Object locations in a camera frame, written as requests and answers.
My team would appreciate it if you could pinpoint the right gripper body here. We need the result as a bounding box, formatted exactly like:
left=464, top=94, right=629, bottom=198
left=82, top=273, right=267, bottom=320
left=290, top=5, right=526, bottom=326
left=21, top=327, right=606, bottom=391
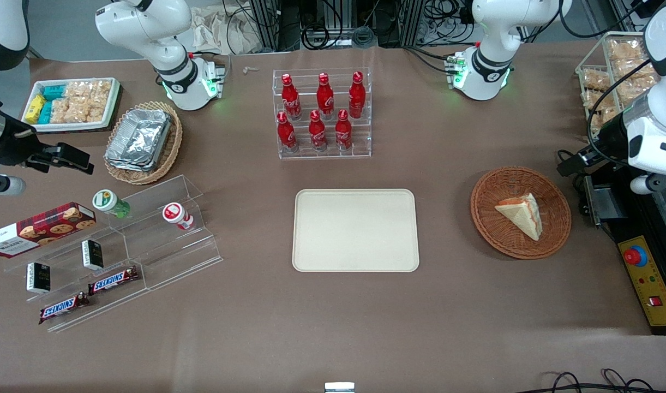
left=0, top=101, right=40, bottom=174

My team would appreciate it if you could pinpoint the triangular sandwich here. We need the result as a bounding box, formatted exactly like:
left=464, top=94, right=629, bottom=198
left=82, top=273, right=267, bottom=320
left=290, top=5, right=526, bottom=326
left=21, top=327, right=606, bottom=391
left=495, top=193, right=543, bottom=241

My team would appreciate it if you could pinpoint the aluminium foil tray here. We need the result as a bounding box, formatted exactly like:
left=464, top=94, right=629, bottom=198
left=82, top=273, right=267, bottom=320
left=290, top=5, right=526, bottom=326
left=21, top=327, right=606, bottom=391
left=106, top=158, right=154, bottom=173
left=105, top=108, right=173, bottom=167

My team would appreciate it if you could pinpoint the white snack tray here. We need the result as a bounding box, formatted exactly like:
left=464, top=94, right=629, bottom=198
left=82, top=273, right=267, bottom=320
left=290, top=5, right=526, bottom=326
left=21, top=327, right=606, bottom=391
left=21, top=78, right=121, bottom=133

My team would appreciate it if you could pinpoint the oval light wicker basket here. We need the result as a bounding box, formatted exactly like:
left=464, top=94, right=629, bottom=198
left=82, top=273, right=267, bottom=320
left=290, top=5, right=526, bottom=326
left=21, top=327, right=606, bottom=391
left=103, top=101, right=183, bottom=185

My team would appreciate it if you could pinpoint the round brown wicker basket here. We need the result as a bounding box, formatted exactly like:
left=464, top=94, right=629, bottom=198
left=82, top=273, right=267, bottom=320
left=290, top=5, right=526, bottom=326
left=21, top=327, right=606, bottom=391
left=470, top=166, right=572, bottom=260

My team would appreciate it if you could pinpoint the beige rectangular tray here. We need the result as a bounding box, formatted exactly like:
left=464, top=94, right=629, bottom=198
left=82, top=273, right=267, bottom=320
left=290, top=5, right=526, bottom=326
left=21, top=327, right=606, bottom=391
left=292, top=189, right=420, bottom=272

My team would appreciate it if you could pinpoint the fried snack bag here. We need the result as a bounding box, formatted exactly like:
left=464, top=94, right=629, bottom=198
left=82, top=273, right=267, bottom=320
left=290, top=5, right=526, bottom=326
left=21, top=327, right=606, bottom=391
left=611, top=57, right=654, bottom=80
left=583, top=89, right=617, bottom=110
left=581, top=68, right=612, bottom=92
left=607, top=37, right=647, bottom=62
left=590, top=106, right=622, bottom=135
left=616, top=78, right=658, bottom=105

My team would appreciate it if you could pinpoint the yellow snack packet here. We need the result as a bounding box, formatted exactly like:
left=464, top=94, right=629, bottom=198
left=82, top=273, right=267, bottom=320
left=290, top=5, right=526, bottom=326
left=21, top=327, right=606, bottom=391
left=25, top=94, right=46, bottom=124

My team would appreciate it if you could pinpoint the clear rice cracker bag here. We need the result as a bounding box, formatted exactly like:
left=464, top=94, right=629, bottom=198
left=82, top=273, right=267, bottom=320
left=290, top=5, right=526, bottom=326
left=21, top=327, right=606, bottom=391
left=51, top=97, right=71, bottom=124
left=65, top=80, right=113, bottom=100
left=67, top=96, right=91, bottom=124
left=87, top=94, right=111, bottom=123

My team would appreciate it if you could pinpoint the black metal appliance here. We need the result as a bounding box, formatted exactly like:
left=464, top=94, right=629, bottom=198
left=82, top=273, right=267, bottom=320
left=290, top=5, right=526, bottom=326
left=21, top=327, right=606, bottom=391
left=583, top=164, right=666, bottom=257

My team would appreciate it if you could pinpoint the green capped drink bottle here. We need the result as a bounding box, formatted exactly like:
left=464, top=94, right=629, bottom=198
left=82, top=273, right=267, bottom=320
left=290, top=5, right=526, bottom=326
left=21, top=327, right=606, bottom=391
left=92, top=189, right=131, bottom=219

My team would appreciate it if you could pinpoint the red tartan cookie box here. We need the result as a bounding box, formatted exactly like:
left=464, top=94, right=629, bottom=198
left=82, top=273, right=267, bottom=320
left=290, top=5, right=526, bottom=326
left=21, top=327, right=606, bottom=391
left=0, top=202, right=97, bottom=258

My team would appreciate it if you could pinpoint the small black box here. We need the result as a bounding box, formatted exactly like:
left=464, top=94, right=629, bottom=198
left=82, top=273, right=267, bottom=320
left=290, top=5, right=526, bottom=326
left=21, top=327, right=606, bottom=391
left=26, top=262, right=51, bottom=294
left=81, top=239, right=104, bottom=271

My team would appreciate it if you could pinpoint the red capped drink bottle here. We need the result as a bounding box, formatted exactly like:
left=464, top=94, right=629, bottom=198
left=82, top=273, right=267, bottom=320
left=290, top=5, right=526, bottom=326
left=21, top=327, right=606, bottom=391
left=162, top=202, right=195, bottom=231

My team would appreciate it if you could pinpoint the snickers chocolate bar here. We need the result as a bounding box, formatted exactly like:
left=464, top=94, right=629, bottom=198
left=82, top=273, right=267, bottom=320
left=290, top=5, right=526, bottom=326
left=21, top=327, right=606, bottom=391
left=38, top=292, right=91, bottom=325
left=87, top=266, right=140, bottom=295

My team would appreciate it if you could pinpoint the clear acrylic stepped shelf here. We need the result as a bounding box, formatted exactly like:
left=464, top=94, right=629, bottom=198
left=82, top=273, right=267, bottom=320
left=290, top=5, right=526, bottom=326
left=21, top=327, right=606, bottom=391
left=4, top=175, right=224, bottom=334

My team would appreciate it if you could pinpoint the yellow emergency stop box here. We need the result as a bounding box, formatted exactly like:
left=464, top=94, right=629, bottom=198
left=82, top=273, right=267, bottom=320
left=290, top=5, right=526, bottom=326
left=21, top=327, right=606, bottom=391
left=616, top=235, right=666, bottom=335

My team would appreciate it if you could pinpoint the beige crumpled cloth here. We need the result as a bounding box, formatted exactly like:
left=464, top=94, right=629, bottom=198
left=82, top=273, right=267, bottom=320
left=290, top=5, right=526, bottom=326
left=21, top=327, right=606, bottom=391
left=190, top=5, right=263, bottom=55

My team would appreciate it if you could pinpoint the red cola bottle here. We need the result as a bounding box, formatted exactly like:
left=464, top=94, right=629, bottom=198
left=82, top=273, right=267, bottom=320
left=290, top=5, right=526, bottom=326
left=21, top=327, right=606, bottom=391
left=335, top=109, right=353, bottom=151
left=309, top=110, right=328, bottom=152
left=348, top=71, right=366, bottom=120
left=316, top=72, right=335, bottom=121
left=281, top=74, right=302, bottom=121
left=277, top=111, right=298, bottom=154

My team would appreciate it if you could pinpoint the clear acrylic bottle rack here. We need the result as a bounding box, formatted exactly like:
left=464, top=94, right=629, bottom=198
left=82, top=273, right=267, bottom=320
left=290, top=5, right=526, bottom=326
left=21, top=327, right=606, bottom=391
left=273, top=68, right=372, bottom=160

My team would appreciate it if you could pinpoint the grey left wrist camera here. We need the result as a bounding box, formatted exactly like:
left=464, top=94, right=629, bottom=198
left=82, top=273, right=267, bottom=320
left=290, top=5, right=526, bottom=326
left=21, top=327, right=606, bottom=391
left=630, top=174, right=666, bottom=195

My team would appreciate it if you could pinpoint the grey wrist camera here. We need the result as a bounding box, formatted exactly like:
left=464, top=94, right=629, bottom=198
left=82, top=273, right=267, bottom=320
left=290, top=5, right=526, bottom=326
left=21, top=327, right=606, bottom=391
left=630, top=174, right=666, bottom=195
left=0, top=174, right=27, bottom=198

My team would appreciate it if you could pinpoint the black appliance cable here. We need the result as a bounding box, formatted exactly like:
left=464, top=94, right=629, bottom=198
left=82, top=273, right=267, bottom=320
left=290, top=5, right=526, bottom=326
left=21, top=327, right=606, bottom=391
left=556, top=148, right=591, bottom=217

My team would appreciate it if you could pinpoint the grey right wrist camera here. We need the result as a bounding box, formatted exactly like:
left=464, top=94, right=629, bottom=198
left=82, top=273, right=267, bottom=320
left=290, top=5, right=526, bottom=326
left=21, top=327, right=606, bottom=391
left=0, top=174, right=27, bottom=198

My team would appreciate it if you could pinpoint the white wire basket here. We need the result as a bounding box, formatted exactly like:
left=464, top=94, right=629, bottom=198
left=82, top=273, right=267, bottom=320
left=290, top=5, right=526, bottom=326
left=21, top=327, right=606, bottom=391
left=575, top=32, right=663, bottom=138

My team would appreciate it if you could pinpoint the black floor cable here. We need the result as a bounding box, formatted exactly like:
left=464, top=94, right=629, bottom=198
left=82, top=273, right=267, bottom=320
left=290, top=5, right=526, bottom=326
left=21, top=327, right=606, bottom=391
left=529, top=368, right=666, bottom=393

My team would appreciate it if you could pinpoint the aluminium frame with cables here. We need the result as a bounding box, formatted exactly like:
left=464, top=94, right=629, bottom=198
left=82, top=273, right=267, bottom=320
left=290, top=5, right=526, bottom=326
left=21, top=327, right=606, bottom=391
left=224, top=0, right=475, bottom=51

